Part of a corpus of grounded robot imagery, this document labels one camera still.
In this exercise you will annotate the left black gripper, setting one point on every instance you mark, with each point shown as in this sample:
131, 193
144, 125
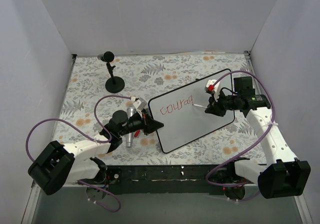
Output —
145, 123

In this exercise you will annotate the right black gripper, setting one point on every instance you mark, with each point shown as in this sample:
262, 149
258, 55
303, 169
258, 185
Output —
216, 104

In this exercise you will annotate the white whiteboard black frame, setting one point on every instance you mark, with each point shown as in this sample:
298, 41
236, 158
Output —
183, 121

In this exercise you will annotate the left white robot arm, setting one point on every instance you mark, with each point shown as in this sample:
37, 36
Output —
60, 163

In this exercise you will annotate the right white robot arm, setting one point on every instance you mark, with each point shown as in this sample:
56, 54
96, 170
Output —
284, 174

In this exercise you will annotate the silver microphone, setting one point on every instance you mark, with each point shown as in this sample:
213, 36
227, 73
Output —
129, 137

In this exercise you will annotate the black microphone stand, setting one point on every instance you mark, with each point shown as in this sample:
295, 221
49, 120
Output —
114, 84

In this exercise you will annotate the black base bar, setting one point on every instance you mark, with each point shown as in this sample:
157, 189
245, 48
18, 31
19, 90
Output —
138, 179

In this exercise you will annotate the floral table mat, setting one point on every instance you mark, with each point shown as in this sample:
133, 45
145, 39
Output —
87, 105

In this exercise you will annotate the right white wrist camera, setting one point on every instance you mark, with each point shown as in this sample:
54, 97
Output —
213, 87

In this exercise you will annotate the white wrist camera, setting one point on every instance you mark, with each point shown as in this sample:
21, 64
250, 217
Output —
140, 104
213, 87

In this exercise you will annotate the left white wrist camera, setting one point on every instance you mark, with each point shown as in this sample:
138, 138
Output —
140, 104

